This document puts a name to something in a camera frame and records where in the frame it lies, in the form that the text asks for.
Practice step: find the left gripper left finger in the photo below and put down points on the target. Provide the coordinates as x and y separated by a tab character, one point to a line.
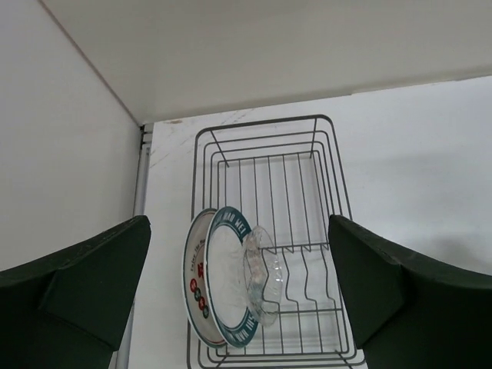
69	309

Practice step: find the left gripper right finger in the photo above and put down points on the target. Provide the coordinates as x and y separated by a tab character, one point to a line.
408	310

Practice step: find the white plate red characters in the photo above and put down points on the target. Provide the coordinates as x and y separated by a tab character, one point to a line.
194	290

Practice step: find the clear glass plate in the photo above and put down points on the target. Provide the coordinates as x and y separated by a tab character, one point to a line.
263	276

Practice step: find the white plate teal rim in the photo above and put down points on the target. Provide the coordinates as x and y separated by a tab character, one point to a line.
224	277

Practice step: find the grey wire dish rack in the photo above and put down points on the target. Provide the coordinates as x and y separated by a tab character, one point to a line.
285	175

